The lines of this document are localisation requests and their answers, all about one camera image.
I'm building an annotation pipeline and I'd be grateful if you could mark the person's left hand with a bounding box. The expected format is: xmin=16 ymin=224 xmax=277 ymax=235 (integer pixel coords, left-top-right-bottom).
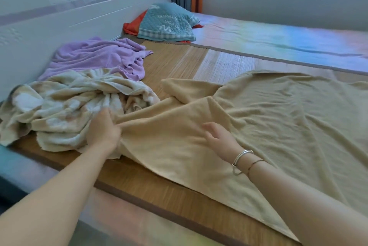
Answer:
xmin=85 ymin=108 xmax=123 ymax=154

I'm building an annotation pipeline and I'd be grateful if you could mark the person's right hand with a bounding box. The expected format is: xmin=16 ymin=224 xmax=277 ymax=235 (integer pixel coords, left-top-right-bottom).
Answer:
xmin=202 ymin=121 xmax=245 ymax=166

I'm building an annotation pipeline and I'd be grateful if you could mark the plain tan towel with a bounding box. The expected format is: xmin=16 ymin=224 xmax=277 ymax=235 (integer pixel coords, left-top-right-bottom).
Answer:
xmin=77 ymin=70 xmax=368 ymax=242

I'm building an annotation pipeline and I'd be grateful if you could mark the beige white patterned towel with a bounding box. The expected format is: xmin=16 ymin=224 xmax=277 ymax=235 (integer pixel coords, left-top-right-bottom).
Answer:
xmin=0 ymin=68 xmax=161 ymax=153

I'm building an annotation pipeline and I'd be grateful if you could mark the purple towel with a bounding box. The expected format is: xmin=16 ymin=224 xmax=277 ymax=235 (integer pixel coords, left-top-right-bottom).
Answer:
xmin=37 ymin=37 xmax=154 ymax=82

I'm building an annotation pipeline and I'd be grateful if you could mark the person's right forearm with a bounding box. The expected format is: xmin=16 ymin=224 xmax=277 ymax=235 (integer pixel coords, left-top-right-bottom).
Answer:
xmin=233 ymin=151 xmax=368 ymax=246

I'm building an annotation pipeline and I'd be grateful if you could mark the person's left forearm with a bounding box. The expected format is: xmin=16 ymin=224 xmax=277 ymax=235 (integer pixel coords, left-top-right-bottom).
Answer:
xmin=0 ymin=146 xmax=111 ymax=246

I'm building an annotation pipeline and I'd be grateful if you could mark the brown bamboo sleeping mat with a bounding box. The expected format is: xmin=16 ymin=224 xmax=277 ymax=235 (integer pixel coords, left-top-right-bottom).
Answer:
xmin=8 ymin=34 xmax=368 ymax=246

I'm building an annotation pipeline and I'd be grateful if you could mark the red cloth under pillow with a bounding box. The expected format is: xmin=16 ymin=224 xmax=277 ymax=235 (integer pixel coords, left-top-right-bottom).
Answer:
xmin=123 ymin=10 xmax=204 ymax=44

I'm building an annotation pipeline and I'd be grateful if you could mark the pastel rainbow bed sheet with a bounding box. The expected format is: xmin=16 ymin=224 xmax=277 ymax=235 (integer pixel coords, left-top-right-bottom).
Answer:
xmin=0 ymin=11 xmax=368 ymax=246

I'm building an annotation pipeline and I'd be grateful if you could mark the teal quilted pillow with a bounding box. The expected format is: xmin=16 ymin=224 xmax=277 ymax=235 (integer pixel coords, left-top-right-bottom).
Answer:
xmin=136 ymin=2 xmax=201 ymax=42

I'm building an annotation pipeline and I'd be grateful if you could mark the silver bangle bracelet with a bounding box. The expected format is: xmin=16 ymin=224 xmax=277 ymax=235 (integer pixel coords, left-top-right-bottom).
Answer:
xmin=231 ymin=149 xmax=255 ymax=176

